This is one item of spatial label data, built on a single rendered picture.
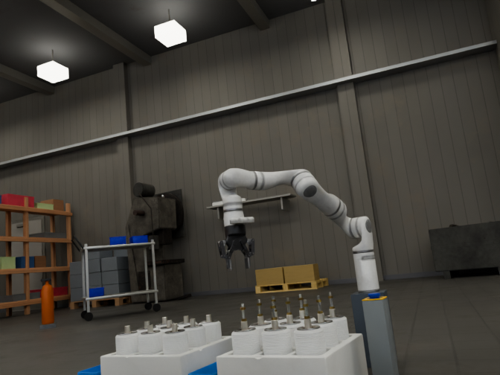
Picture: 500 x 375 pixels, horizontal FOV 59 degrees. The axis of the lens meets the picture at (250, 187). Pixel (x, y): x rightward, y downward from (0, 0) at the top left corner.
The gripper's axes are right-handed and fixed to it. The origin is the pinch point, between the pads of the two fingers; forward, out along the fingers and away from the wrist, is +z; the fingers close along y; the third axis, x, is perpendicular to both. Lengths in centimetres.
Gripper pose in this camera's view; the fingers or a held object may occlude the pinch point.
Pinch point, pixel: (238, 265)
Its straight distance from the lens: 159.4
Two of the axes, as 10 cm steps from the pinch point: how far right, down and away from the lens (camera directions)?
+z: 1.1, 9.8, -1.7
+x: 4.6, -2.0, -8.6
